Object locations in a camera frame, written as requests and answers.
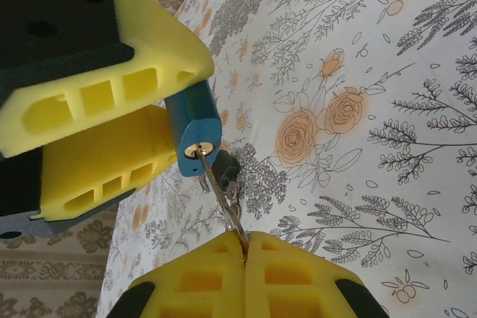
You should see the floral tablecloth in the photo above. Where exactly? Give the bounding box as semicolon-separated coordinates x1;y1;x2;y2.
95;0;477;318

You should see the blue padlock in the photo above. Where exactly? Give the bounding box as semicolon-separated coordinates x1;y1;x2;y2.
165;79;224;178

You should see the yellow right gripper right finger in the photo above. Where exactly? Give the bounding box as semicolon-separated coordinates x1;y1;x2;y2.
244;230;389;318

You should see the silver key with ring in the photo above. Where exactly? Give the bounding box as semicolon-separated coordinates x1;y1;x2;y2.
194;142;250;265

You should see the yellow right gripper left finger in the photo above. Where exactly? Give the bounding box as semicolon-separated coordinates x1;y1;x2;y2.
114;231;247;318

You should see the small black padlock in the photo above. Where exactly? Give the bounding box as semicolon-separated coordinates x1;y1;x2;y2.
199;149;240;200

